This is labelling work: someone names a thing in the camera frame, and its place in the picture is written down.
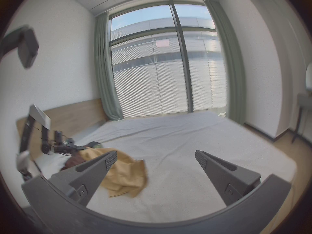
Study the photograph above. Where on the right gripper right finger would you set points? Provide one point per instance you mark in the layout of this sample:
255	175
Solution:
219	174

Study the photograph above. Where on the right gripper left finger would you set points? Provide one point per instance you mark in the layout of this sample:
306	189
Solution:
97	169

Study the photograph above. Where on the tan shorts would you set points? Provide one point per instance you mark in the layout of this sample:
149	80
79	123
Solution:
126	177

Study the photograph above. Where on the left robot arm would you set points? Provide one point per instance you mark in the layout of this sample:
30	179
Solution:
24	135

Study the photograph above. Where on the bed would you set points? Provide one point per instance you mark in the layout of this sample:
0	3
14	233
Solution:
182	142

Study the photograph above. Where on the green garment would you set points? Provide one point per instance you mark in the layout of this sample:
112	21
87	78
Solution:
95	145

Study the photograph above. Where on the brown shorts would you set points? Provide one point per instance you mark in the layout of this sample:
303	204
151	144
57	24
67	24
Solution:
73	162

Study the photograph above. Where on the blue-green curtain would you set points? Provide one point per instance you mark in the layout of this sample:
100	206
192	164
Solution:
106	82
231	82

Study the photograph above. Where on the window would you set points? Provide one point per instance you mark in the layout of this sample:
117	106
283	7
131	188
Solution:
151	82

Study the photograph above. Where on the grey small table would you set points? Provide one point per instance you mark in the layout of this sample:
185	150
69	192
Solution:
304	101

